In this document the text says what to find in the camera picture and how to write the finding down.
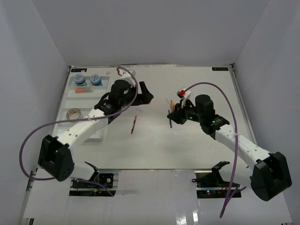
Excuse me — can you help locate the black logo sticker right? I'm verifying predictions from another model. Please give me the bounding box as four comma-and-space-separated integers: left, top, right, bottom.
212, 67, 229, 71

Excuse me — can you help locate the white compartment tray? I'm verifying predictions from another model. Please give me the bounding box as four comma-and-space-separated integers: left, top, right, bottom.
50, 75, 111, 142

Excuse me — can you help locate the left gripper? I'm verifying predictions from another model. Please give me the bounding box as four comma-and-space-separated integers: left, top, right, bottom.
120, 82, 153, 109

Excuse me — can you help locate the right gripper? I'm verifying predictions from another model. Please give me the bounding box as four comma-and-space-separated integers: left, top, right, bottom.
167, 99, 204, 125

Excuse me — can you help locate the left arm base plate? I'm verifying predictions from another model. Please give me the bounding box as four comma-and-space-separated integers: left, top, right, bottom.
69, 173, 118, 197

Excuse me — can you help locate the red gel pen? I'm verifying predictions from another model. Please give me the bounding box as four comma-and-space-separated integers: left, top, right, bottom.
131, 115, 137, 134

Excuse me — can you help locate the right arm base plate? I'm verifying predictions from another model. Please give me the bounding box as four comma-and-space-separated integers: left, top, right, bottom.
192, 161, 231, 199

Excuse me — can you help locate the pink highlighter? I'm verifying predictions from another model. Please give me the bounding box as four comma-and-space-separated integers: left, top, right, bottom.
169, 100, 175, 113

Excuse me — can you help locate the orange capped highlighter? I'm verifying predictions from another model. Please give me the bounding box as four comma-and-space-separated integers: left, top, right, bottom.
75, 88, 93, 94

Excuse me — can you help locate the blue cleaning gel jar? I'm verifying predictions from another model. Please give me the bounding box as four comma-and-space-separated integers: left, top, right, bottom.
74, 74, 87, 86
90, 74, 103, 86

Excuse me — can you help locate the large clear tape roll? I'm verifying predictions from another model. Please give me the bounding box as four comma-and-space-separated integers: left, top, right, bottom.
66, 108, 83, 120

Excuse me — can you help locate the black logo sticker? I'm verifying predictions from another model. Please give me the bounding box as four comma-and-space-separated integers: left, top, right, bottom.
212, 67, 229, 71
71, 68, 87, 73

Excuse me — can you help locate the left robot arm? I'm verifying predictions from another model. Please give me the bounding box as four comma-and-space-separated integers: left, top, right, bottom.
38, 67, 154, 187

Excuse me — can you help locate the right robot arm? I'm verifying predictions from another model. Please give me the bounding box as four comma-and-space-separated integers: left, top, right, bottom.
167, 90, 292, 202

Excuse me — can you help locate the aluminium table rail right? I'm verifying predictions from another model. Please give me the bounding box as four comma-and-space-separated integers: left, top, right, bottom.
229, 63, 268, 171

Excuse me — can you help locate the black logo sticker left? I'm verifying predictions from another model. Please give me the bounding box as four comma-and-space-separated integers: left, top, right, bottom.
71, 68, 87, 73

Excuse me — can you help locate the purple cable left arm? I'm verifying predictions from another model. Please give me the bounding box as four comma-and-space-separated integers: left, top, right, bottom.
19, 67, 139, 197

